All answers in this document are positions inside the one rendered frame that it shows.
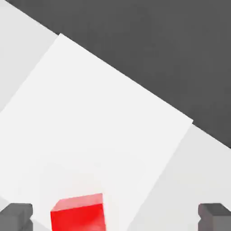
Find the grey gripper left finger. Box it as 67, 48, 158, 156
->
0, 202, 34, 231

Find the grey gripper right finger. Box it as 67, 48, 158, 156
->
198, 203, 231, 231

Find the small red cube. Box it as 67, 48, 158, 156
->
50, 193, 106, 231

